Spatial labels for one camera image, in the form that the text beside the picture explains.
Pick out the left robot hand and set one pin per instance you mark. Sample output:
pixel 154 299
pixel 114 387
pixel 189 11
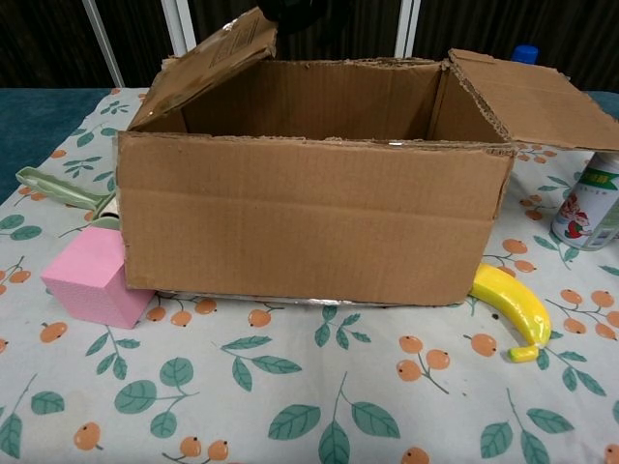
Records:
pixel 304 14

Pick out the brown cardboard box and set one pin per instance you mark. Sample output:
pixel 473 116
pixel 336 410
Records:
pixel 309 222

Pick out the cola bottle blue cap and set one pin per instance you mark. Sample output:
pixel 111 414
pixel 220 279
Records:
pixel 525 53

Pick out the teal table cover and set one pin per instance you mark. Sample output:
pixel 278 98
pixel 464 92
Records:
pixel 38 125

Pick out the pink cube block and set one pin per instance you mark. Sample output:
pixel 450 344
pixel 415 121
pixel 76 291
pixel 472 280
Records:
pixel 84 275

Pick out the white can green label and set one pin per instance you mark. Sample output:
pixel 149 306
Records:
pixel 592 203

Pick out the yellow toy banana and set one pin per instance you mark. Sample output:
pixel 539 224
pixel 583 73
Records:
pixel 517 302

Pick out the floral orange print tablecloth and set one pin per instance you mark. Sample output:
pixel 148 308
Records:
pixel 290 386

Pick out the white frame post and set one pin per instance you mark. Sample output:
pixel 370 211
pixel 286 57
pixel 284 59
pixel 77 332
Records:
pixel 407 29
pixel 179 24
pixel 105 48

